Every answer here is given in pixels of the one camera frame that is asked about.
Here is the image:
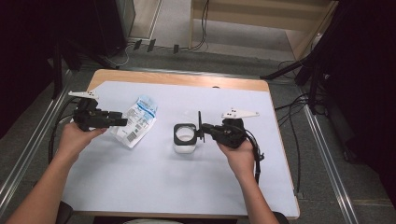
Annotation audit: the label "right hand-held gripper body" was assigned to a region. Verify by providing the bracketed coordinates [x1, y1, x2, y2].
[214, 107, 261, 149]

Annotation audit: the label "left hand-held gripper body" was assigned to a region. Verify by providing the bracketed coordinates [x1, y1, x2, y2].
[67, 90, 110, 132]

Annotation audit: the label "blue and white refill pouch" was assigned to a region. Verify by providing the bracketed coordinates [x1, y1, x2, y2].
[110, 94, 159, 149]

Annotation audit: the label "person's right hand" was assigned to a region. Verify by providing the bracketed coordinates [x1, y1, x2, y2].
[217, 139, 257, 183]

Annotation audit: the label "person's left hand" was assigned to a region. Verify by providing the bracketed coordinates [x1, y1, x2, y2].
[58, 122, 108, 161]

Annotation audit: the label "white table mat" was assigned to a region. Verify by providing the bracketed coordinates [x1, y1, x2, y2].
[61, 81, 301, 218]

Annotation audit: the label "black metal stand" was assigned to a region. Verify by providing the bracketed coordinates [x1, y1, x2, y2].
[50, 38, 82, 100]
[260, 46, 332, 116]

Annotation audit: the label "dark grey cabinet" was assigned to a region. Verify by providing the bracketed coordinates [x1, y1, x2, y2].
[92, 0, 136, 59]

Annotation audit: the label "person's light trousers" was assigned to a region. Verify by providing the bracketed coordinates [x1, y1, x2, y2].
[121, 218, 184, 224]

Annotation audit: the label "light wooden shelf unit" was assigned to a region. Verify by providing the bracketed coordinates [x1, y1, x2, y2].
[188, 0, 340, 62]

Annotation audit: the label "right hand-held gripper cable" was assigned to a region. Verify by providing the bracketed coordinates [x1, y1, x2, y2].
[244, 129, 266, 185]

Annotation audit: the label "hand-held gripper cable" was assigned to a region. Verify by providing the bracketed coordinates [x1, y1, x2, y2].
[244, 129, 266, 185]
[47, 97, 80, 165]

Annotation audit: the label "left hand-held gripper cable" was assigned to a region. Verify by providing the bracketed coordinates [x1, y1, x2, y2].
[47, 97, 80, 165]

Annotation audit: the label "white floor cable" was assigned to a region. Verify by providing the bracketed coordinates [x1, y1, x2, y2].
[105, 42, 135, 68]

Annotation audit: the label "black floor cables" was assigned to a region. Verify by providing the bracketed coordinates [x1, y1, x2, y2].
[274, 60, 313, 196]

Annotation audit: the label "metal floor rail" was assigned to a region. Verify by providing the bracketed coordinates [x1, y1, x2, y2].
[0, 69, 75, 217]
[298, 88, 360, 224]

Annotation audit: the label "black hanging cable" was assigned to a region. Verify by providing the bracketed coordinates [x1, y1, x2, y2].
[189, 0, 210, 51]

